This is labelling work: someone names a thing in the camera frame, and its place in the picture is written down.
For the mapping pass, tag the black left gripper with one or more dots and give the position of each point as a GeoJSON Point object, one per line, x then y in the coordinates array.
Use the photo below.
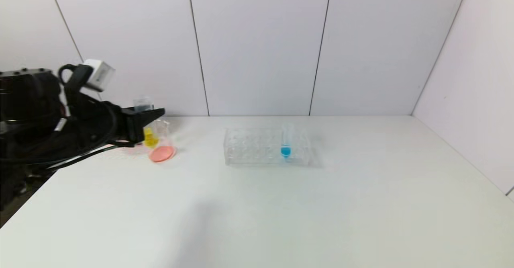
{"type": "Point", "coordinates": [134, 125]}

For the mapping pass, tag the test tube with yellow pigment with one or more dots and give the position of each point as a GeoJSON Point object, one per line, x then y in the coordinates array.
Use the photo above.
{"type": "Point", "coordinates": [150, 137]}

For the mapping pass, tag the clear glass beaker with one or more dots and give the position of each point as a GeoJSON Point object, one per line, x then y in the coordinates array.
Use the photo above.
{"type": "Point", "coordinates": [162, 153]}

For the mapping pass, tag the clear acrylic test tube rack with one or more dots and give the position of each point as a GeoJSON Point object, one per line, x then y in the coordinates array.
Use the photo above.
{"type": "Point", "coordinates": [249, 151]}

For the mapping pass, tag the test tube with blue pigment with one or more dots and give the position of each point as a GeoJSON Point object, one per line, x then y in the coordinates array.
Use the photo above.
{"type": "Point", "coordinates": [286, 151]}

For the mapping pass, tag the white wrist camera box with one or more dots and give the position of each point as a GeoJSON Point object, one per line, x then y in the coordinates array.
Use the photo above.
{"type": "Point", "coordinates": [100, 75]}

